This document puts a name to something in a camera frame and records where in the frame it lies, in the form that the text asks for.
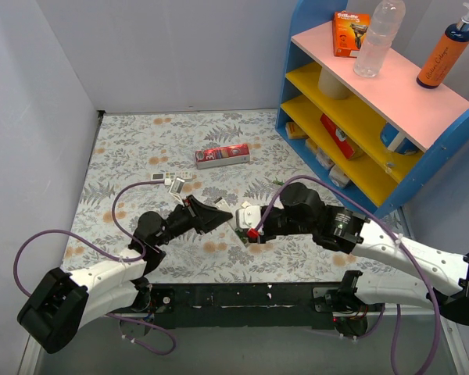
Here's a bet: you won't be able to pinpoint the orange pump lotion bottle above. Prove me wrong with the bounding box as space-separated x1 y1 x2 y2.
416 2 469 89

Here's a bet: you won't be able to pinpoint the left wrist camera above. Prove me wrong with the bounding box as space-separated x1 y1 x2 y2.
168 177 185 203

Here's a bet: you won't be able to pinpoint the beige paper roll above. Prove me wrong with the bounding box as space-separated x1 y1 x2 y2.
317 68 350 100

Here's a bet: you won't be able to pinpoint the white remote control back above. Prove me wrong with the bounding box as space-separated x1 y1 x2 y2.
214 197 249 248

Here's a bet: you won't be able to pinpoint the floral table mat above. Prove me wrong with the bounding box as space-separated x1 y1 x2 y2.
62 110 394 283

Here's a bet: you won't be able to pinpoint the red toothpaste box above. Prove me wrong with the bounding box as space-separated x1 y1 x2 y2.
195 144 251 170

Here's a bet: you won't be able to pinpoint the blue yellow pink shelf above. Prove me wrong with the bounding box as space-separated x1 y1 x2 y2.
276 1 469 217

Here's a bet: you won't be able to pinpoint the clear plastic bottle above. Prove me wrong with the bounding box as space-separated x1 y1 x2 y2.
353 0 406 78

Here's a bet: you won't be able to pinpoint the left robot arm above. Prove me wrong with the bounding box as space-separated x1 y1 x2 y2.
17 195 233 354

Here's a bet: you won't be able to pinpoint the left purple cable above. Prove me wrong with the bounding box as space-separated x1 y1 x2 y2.
13 180 178 355

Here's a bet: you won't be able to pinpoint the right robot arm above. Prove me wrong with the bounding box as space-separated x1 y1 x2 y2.
235 182 469 326

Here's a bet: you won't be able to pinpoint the white air conditioner remote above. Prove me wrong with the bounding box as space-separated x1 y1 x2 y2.
151 171 193 182

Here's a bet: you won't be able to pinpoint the yellow soap pack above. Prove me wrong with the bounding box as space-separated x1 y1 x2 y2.
285 121 308 140

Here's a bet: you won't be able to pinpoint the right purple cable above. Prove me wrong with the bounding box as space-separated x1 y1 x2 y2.
253 175 441 375

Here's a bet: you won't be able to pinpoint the orange razor box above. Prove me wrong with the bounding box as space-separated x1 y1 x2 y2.
332 11 371 58

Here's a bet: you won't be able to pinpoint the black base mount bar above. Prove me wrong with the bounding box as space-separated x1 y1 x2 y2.
147 282 381 334

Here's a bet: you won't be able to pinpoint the red box on shelf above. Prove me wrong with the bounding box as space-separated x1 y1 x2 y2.
320 114 361 160

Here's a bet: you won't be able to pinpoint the purple cable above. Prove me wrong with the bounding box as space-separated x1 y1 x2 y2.
253 175 441 375
13 180 178 355

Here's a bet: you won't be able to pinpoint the blue white container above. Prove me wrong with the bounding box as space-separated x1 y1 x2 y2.
380 123 419 155

